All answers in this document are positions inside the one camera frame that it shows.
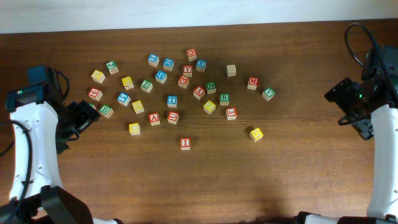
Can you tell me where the yellow block upper left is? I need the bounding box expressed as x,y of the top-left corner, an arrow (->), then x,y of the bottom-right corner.
121,77 -> 134,90

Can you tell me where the blue H block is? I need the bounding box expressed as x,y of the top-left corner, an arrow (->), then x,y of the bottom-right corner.
155,70 -> 167,84

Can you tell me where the yellow block far left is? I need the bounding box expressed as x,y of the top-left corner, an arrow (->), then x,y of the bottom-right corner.
91,70 -> 106,83

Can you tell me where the blue D block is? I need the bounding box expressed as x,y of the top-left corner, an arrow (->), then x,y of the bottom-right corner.
163,58 -> 174,71

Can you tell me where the blue T block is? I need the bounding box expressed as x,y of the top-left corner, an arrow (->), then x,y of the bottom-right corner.
167,95 -> 178,108

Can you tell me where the red 9 block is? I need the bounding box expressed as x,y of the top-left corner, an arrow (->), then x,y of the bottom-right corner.
88,88 -> 103,101

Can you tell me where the red 3 block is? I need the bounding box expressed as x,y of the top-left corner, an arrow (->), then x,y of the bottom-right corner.
226,107 -> 238,120

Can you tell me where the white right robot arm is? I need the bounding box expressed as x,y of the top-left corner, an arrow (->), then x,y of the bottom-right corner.
293,45 -> 397,224

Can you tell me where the red A block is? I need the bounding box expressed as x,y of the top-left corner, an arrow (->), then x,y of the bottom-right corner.
149,113 -> 160,126

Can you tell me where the green N block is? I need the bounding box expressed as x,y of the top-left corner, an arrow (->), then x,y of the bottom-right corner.
206,82 -> 216,94

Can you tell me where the red M block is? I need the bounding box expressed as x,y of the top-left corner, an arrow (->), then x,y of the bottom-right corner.
248,77 -> 259,90

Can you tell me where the yellow block centre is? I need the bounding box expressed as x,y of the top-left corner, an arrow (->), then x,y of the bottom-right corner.
203,100 -> 216,114

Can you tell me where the red Q block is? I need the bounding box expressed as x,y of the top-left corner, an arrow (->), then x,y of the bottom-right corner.
187,49 -> 197,62

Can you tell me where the green J block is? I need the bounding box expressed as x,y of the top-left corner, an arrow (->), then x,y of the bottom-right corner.
106,61 -> 119,75

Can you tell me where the green Z block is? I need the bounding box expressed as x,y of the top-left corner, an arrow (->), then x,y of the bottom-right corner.
140,80 -> 153,93

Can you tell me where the blue 5 block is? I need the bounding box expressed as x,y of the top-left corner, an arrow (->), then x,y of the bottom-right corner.
117,93 -> 131,106

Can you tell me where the blue X block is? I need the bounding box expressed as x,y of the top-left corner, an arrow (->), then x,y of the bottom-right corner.
196,59 -> 207,72

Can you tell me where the green R block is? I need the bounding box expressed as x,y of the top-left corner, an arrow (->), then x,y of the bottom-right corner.
220,93 -> 230,106

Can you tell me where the yellow S block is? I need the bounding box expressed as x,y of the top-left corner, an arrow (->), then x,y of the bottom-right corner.
131,100 -> 145,114

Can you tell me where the red E block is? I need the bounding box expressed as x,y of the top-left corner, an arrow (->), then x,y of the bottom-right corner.
177,75 -> 190,89

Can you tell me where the red Y block lower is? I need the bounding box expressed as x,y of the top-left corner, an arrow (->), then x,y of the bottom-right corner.
193,86 -> 206,100

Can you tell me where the green B block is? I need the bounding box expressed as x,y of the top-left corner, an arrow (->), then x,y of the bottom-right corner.
99,105 -> 114,118

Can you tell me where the red I block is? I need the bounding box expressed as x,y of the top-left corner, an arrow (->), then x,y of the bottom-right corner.
180,138 -> 191,151

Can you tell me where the yellow K block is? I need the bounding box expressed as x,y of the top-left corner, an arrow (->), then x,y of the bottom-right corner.
249,128 -> 264,142

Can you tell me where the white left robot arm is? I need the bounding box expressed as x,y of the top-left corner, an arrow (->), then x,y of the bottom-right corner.
1,65 -> 103,223

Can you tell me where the red U block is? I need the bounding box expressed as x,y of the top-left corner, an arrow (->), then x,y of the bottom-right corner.
167,111 -> 179,124

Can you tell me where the red Y block upper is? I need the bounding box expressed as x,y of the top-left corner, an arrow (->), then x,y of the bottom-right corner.
183,65 -> 193,77

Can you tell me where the red y block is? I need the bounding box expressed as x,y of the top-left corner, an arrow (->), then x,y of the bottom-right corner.
183,65 -> 193,77
193,86 -> 206,100

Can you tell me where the plain wooden block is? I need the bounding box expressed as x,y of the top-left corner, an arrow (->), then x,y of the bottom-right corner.
226,65 -> 237,77

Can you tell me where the yellow C block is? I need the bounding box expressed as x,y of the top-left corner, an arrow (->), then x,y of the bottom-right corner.
129,123 -> 141,136

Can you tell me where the green V block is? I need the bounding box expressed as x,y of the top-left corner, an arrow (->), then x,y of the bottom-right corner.
262,88 -> 275,101

